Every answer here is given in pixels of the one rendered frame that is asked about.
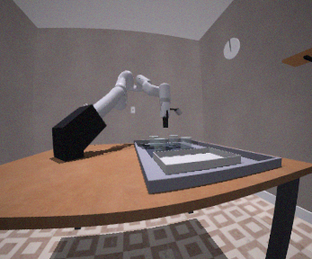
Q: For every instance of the clear glass jar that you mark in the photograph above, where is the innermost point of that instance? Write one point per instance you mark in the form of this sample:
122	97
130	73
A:
159	145
173	141
186	143
151	140

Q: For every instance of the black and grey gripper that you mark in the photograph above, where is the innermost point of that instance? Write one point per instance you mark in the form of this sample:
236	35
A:
164	109

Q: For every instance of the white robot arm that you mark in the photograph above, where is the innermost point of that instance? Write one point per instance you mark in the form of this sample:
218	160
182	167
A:
107	103

